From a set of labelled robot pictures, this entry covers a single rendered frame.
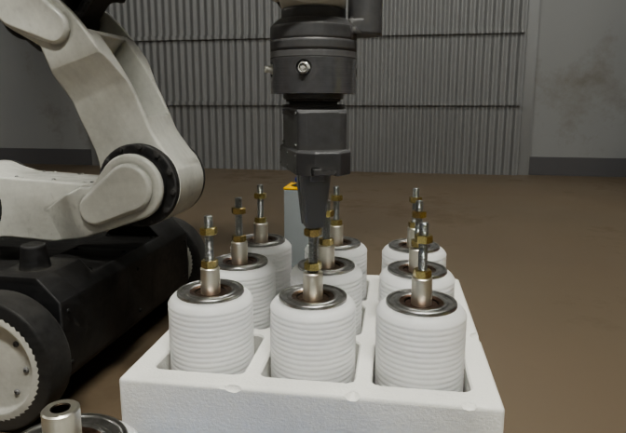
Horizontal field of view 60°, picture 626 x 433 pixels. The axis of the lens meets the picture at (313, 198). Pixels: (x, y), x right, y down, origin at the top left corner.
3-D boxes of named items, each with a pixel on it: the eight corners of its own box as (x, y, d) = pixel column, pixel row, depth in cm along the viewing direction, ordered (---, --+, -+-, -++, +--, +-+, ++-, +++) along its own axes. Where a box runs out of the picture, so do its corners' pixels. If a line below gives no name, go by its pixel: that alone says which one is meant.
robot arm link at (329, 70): (374, 175, 52) (376, 48, 50) (276, 178, 50) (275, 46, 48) (337, 161, 65) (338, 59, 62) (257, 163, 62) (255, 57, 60)
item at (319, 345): (259, 464, 60) (256, 308, 57) (287, 416, 69) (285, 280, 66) (344, 480, 57) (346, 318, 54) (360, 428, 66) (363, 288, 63)
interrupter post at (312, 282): (299, 303, 59) (299, 274, 59) (306, 295, 61) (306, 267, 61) (320, 304, 58) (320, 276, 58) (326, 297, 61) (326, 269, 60)
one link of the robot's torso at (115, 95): (121, 245, 91) (-32, 5, 89) (167, 223, 108) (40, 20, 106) (192, 200, 87) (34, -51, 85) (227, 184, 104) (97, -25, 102)
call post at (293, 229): (284, 351, 102) (282, 189, 97) (291, 336, 109) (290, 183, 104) (321, 354, 101) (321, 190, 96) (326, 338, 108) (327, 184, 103)
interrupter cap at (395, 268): (405, 261, 75) (405, 255, 75) (456, 271, 70) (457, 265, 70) (375, 274, 69) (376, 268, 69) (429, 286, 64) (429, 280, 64)
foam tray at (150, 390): (128, 529, 60) (117, 378, 57) (232, 363, 98) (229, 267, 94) (495, 575, 54) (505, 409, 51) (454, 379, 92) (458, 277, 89)
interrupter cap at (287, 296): (268, 308, 57) (268, 303, 57) (291, 286, 65) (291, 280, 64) (338, 317, 55) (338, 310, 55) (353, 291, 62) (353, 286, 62)
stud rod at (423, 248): (428, 292, 57) (429, 223, 56) (418, 292, 57) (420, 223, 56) (424, 289, 58) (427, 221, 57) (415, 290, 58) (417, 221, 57)
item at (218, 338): (157, 439, 64) (149, 294, 61) (218, 405, 71) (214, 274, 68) (211, 474, 58) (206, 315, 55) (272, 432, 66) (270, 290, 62)
